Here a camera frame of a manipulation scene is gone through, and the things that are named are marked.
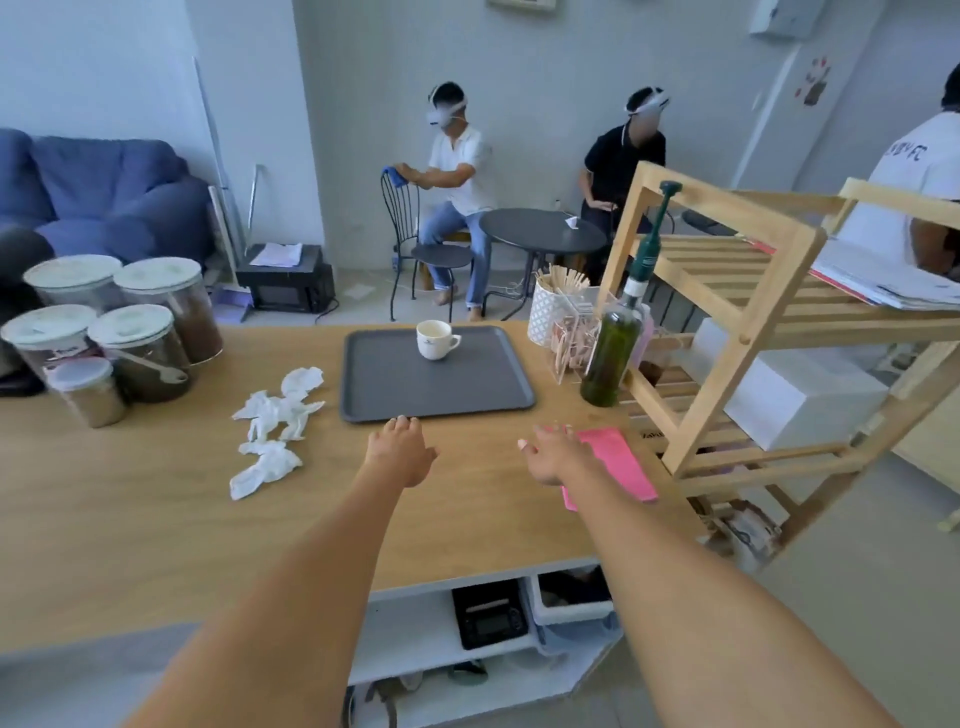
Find person's left hand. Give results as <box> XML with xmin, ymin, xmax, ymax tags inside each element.
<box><xmin>363</xmin><ymin>414</ymin><xmax>438</xmax><ymax>490</ymax></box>

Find person's right hand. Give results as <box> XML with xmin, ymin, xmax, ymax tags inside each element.
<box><xmin>516</xmin><ymin>423</ymin><xmax>601</xmax><ymax>489</ymax></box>

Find person's right forearm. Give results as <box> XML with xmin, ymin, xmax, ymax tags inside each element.
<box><xmin>558</xmin><ymin>466</ymin><xmax>901</xmax><ymax>728</ymax></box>

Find person's left forearm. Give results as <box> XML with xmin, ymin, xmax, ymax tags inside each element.
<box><xmin>123</xmin><ymin>459</ymin><xmax>423</xmax><ymax>728</ymax></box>

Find grey plastic tray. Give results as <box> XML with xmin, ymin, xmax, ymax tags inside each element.
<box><xmin>339</xmin><ymin>324</ymin><xmax>538</xmax><ymax>425</ymax></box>

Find pink cloth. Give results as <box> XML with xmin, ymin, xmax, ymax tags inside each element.
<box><xmin>543</xmin><ymin>427</ymin><xmax>660</xmax><ymax>513</ymax></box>

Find white ceramic cup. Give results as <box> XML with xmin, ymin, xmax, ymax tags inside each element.
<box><xmin>416</xmin><ymin>320</ymin><xmax>462</xmax><ymax>362</ymax></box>

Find clear box of toothpicks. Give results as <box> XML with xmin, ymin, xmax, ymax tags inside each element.
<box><xmin>549</xmin><ymin>296</ymin><xmax>603</xmax><ymax>386</ymax></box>

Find green pump bottle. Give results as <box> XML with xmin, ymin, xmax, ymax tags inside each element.
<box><xmin>579</xmin><ymin>180</ymin><xmax>684</xmax><ymax>408</ymax></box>

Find white holder with wooden sticks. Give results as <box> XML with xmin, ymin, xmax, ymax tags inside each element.
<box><xmin>527</xmin><ymin>264</ymin><xmax>594</xmax><ymax>348</ymax></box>

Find small crumpled white tissue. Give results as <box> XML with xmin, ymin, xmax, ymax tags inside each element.
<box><xmin>280</xmin><ymin>366</ymin><xmax>326</xmax><ymax>400</ymax></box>

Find wide crumpled white tissue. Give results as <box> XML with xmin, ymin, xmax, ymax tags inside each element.
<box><xmin>231</xmin><ymin>390</ymin><xmax>327</xmax><ymax>444</ymax></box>

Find long crumpled white tissue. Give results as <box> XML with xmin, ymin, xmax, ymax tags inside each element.
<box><xmin>228</xmin><ymin>440</ymin><xmax>304</xmax><ymax>502</ymax></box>

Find white storage bin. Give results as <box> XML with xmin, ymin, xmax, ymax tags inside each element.
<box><xmin>528</xmin><ymin>566</ymin><xmax>617</xmax><ymax>628</ymax></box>

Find black kitchen scale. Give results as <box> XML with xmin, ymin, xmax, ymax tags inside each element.
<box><xmin>450</xmin><ymin>579</ymin><xmax>533</xmax><ymax>652</ymax></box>

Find white shelf cabinet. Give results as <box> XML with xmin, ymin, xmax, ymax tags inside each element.
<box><xmin>343</xmin><ymin>556</ymin><xmax>625</xmax><ymax>728</ymax></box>

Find black metal chair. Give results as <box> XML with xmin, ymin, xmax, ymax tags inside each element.
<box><xmin>379</xmin><ymin>168</ymin><xmax>476</xmax><ymax>324</ymax></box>

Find black round table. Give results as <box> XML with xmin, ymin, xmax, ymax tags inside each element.
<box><xmin>478</xmin><ymin>208</ymin><xmax>609</xmax><ymax>322</ymax></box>

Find black microwave oven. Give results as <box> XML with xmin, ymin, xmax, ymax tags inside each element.
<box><xmin>235</xmin><ymin>243</ymin><xmax>337</xmax><ymax>315</ymax></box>

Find patterned bag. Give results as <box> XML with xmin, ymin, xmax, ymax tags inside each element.
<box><xmin>703</xmin><ymin>497</ymin><xmax>786</xmax><ymax>573</ymax></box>

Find paper sheet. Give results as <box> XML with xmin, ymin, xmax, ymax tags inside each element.
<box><xmin>249</xmin><ymin>242</ymin><xmax>304</xmax><ymax>269</ymax></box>

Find white box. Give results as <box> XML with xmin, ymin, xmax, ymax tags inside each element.
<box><xmin>688</xmin><ymin>318</ymin><xmax>891</xmax><ymax>453</ymax></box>

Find jar of brown powder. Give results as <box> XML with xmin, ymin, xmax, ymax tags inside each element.
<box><xmin>112</xmin><ymin>257</ymin><xmax>225</xmax><ymax>366</ymax></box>

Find white plastic spoon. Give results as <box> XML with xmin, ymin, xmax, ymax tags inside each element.
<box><xmin>112</xmin><ymin>348</ymin><xmax>189</xmax><ymax>385</ymax></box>

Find wooden slatted shelf rack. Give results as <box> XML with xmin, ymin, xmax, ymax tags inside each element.
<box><xmin>596</xmin><ymin>160</ymin><xmax>960</xmax><ymax>558</ymax></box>

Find jar of dark leaves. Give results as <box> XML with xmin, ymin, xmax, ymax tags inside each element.
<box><xmin>87</xmin><ymin>303</ymin><xmax>193</xmax><ymax>405</ymax></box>

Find white headset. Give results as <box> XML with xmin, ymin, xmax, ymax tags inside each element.
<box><xmin>624</xmin><ymin>88</ymin><xmax>672</xmax><ymax>118</ymax></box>
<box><xmin>426</xmin><ymin>91</ymin><xmax>471</xmax><ymax>127</ymax></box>

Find white leaning boards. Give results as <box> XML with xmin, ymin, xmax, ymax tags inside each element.
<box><xmin>192</xmin><ymin>56</ymin><xmax>250</xmax><ymax>290</ymax></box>

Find small jar of beige powder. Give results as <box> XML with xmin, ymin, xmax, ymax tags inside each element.
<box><xmin>46</xmin><ymin>357</ymin><xmax>127</xmax><ymax>429</ymax></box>

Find stack of papers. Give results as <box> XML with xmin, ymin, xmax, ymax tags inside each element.
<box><xmin>738</xmin><ymin>236</ymin><xmax>960</xmax><ymax>312</ymax></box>

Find empty white lid jar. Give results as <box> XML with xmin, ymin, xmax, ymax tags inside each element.
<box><xmin>22</xmin><ymin>254</ymin><xmax>126</xmax><ymax>316</ymax></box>

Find labelled white lid jar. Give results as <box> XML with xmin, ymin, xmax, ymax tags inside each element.
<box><xmin>0</xmin><ymin>303</ymin><xmax>100</xmax><ymax>385</ymax></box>

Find blue sofa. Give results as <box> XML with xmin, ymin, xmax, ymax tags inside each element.
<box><xmin>0</xmin><ymin>127</ymin><xmax>216</xmax><ymax>270</ymax></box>

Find wall stickers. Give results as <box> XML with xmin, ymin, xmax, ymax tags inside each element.
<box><xmin>795</xmin><ymin>55</ymin><xmax>833</xmax><ymax>108</ymax></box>

